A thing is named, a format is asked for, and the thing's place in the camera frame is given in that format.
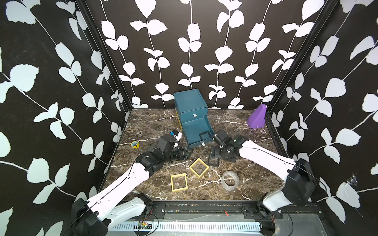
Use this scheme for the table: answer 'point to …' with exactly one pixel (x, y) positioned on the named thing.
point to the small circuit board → (144, 225)
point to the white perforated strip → (220, 226)
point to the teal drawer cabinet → (191, 104)
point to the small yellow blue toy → (135, 144)
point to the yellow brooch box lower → (179, 189)
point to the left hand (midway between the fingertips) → (190, 149)
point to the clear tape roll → (236, 180)
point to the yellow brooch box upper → (200, 160)
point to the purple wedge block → (257, 119)
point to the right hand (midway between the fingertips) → (215, 154)
